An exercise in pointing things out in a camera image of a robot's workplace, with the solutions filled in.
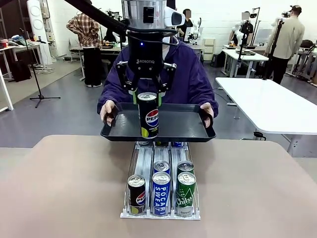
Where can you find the black microphone stand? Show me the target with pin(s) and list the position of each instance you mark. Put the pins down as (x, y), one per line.
(37, 81)

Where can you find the person's left hand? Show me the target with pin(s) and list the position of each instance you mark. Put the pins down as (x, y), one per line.
(208, 107)

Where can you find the blue Pocari Sweat can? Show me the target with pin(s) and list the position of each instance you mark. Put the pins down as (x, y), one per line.
(161, 198)
(178, 143)
(161, 166)

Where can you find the white tower air conditioner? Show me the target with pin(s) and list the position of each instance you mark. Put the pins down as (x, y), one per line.
(37, 22)

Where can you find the person in plaid shirt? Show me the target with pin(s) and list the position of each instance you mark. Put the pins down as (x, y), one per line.
(85, 32)

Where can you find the small black floor object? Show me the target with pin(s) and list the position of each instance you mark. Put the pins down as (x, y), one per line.
(259, 136)

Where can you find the white desk with black mat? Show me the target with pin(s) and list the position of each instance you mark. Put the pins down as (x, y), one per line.
(247, 55)

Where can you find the white table with clutter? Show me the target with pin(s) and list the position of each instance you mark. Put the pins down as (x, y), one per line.
(24, 45)

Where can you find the clear three-lane can rack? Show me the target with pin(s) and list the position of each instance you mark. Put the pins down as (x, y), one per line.
(146, 158)

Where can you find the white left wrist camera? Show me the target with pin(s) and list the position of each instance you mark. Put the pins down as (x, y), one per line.
(174, 17)

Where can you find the green Chilsung cider can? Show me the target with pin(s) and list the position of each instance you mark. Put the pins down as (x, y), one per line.
(144, 143)
(186, 198)
(185, 166)

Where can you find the person's left forearm purple sleeve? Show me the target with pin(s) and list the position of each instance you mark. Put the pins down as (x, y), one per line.
(211, 99)

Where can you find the person with black shirt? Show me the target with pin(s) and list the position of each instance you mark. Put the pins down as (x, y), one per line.
(247, 27)

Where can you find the grey drawer unit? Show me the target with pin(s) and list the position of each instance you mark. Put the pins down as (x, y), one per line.
(209, 49)

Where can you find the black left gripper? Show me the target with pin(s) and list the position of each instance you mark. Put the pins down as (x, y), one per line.
(146, 52)

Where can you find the black Pepsi can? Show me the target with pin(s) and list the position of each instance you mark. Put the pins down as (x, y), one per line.
(161, 143)
(136, 196)
(148, 116)

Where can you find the person's right hand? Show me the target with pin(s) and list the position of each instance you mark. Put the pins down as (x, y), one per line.
(106, 107)

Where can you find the black plastic serving tray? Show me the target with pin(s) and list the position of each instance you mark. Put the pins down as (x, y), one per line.
(178, 124)

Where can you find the white lab robot arm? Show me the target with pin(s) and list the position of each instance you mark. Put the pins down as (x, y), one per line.
(236, 31)
(196, 26)

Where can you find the black bag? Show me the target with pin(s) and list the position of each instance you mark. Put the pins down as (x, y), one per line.
(21, 72)

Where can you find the large white table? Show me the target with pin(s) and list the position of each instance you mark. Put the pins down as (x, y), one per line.
(272, 104)

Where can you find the person in beige jacket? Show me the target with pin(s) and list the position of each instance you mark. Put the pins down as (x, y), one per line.
(287, 37)

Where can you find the person in purple jacket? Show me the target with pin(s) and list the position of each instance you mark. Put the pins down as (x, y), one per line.
(188, 74)

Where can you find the standing person black t-shirt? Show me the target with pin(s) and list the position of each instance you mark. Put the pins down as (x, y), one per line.
(188, 23)

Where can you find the black camera tripod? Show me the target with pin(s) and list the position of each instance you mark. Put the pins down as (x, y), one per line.
(273, 49)

